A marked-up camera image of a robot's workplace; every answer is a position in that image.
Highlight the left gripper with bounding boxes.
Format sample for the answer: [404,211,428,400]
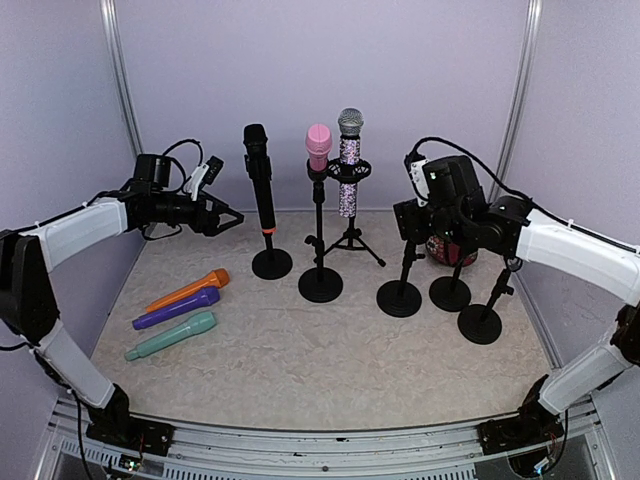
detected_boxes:
[152,188,245,235]

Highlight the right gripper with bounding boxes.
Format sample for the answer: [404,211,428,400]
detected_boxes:
[393,197,468,246]

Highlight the orange toy microphone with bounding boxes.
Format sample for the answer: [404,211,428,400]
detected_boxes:
[145,268,230,313]

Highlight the short black microphone stand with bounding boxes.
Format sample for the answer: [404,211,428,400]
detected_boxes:
[429,256,471,312]

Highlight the purple toy microphone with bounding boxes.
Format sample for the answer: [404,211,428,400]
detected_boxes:
[132,286,220,330]

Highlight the mint green toy microphone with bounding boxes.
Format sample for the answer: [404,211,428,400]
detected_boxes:
[124,312,217,362]

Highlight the pink toy microphone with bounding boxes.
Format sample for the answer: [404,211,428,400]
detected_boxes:
[305,123,332,172]

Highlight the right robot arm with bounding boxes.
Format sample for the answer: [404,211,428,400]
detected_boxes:
[394,147,639,455]

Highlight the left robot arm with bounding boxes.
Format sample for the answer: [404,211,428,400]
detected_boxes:
[1,147,244,451]

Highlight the silver glitter microphone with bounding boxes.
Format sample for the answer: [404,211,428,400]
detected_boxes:
[338,107,364,218]

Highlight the red patterned plate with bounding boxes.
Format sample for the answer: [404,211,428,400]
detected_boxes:
[426,235,478,267]

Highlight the black wireless microphone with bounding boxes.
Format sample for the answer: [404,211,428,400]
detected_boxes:
[243,124,276,234]

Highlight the right aluminium frame post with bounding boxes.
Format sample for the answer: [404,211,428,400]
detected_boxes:
[495,0,543,184]

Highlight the aluminium frame post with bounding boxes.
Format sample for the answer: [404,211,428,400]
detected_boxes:
[99,0,144,162]
[495,0,543,184]

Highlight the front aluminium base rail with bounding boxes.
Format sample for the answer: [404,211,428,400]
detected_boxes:
[34,397,619,480]

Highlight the left aluminium frame post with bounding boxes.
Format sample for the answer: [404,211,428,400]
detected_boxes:
[99,0,144,162]

